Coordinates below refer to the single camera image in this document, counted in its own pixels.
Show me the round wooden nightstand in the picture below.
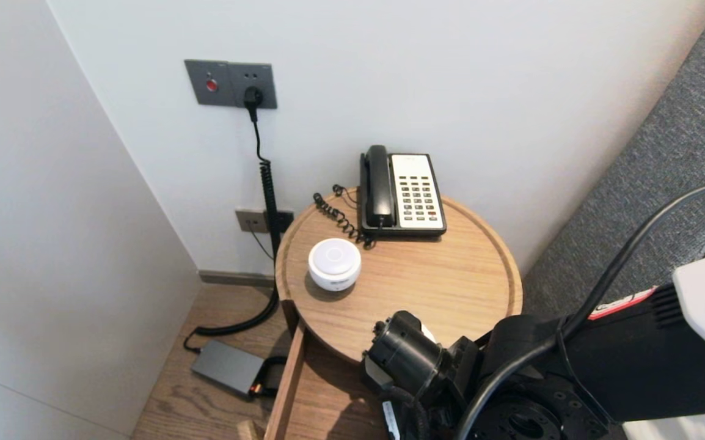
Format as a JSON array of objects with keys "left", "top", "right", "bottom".
[{"left": 274, "top": 189, "right": 523, "bottom": 367}]

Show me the white round smart speaker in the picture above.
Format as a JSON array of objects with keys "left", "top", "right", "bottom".
[{"left": 308, "top": 238, "right": 362, "bottom": 292}]

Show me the grey power adapter box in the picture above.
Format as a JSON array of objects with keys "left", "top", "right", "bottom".
[{"left": 191, "top": 340, "right": 267, "bottom": 398}]

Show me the black and cream telephone base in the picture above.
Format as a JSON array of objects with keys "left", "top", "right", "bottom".
[{"left": 359, "top": 153, "right": 448, "bottom": 238}]

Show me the grey wooden baseboard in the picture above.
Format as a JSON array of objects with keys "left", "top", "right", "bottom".
[{"left": 199, "top": 271, "right": 277, "bottom": 289}]

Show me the thin black phone line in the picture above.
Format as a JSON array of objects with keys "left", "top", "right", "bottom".
[{"left": 249, "top": 229, "right": 275, "bottom": 262}]

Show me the black telephone handset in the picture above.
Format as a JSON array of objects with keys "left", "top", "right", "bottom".
[{"left": 363, "top": 145, "right": 395, "bottom": 228}]

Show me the white bed sheet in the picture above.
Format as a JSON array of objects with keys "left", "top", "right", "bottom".
[{"left": 624, "top": 409, "right": 705, "bottom": 440}]

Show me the grey upholstered headboard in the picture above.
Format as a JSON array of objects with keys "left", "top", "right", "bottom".
[{"left": 522, "top": 0, "right": 705, "bottom": 325}]

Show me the black power plug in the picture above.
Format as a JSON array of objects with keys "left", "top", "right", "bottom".
[{"left": 243, "top": 87, "right": 264, "bottom": 123}]

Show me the black coiled adapter output cable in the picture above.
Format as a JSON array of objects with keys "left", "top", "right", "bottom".
[{"left": 255, "top": 357, "right": 295, "bottom": 402}]

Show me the black coiled telephone cord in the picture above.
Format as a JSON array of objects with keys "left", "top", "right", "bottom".
[{"left": 312, "top": 185, "right": 378, "bottom": 249}]

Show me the beige wall data socket plate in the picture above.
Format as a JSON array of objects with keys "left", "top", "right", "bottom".
[{"left": 235, "top": 210, "right": 295, "bottom": 236}]

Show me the black coiled power cable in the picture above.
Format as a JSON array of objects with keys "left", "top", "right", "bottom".
[{"left": 183, "top": 121, "right": 281, "bottom": 354}]

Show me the grey wall socket panel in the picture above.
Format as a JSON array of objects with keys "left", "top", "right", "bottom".
[{"left": 184, "top": 59, "right": 278, "bottom": 110}]

